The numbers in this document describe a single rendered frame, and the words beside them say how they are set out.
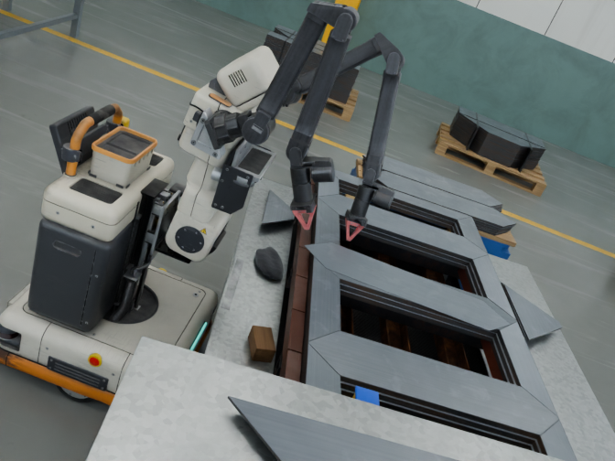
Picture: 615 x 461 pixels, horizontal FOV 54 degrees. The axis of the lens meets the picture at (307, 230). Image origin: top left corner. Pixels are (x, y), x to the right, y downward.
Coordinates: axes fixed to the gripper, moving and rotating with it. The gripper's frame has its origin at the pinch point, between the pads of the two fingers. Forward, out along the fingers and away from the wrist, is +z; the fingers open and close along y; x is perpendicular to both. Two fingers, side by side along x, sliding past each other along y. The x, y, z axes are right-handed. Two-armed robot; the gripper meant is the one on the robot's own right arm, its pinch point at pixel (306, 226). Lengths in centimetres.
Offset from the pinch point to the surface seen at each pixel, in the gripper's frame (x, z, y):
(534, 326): -75, 58, 33
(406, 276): -28.9, 28.3, 18.5
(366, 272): -16.1, 22.1, 11.0
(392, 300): -24.5, 28.2, 3.0
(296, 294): 3.0, 17.4, -10.7
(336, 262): -6.5, 17.5, 9.7
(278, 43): 105, 1, 453
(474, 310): -51, 39, 14
